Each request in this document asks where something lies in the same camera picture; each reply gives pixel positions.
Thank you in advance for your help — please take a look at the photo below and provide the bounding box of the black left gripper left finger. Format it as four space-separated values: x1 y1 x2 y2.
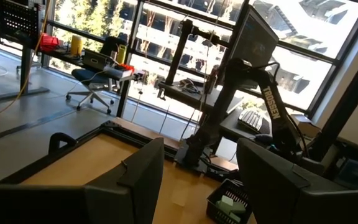
0 138 165 224

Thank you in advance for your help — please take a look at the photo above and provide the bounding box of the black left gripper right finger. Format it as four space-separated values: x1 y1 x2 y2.
236 138 358 224

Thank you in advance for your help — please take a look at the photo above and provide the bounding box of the light green block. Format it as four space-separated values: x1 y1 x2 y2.
220 195 235 207
214 200 230 216
228 202 247 214

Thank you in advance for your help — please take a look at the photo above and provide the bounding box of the black computer case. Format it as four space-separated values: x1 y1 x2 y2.
333 139 358 191

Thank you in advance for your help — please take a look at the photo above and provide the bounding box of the black computer mouse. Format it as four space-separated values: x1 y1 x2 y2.
254 133 273 146

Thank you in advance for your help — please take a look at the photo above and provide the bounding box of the cardboard box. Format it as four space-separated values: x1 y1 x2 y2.
290 113 322 138

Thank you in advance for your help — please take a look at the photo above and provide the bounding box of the black plastic basket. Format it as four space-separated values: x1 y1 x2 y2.
206 178 254 224

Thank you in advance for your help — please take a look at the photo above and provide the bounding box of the computer keyboard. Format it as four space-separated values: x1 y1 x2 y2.
237 108 264 134

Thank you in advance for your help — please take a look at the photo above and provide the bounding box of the black keyboard desk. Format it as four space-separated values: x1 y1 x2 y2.
218 108 272 147

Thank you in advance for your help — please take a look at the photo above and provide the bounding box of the office chair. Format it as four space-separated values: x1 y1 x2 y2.
65 67 116 115

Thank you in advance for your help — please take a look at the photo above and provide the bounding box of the box with red top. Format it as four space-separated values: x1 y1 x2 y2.
105 63 136 82

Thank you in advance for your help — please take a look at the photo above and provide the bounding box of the black pegboard stand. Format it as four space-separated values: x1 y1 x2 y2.
0 33 50 101

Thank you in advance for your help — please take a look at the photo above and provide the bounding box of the yellow green bottle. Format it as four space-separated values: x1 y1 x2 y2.
116 44 127 65

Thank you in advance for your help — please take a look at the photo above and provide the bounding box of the yellow cylinder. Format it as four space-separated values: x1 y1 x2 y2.
70 34 84 57

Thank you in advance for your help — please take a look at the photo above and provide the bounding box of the black bag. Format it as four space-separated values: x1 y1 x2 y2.
100 35 127 57

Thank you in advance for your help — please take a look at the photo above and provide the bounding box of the black computer monitor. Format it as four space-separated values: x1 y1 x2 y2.
227 5 280 68

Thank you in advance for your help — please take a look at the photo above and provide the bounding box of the black pegboard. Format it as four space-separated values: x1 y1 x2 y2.
0 0 40 37

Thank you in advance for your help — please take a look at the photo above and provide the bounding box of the black table edge frame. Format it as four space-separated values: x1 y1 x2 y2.
0 119 239 187

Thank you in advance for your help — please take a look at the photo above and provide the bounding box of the black table handle bracket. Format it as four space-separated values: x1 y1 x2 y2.
47 132 78 156

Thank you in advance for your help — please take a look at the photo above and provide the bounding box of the black diagonal frame strut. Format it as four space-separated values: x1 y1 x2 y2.
308 39 358 163

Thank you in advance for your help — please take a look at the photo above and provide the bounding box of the yellow hanging cable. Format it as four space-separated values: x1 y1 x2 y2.
0 0 52 118

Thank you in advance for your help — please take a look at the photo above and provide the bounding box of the black window frame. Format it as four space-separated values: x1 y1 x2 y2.
44 0 358 119

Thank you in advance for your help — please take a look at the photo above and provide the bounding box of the black vertical post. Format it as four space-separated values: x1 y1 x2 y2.
165 18 195 87

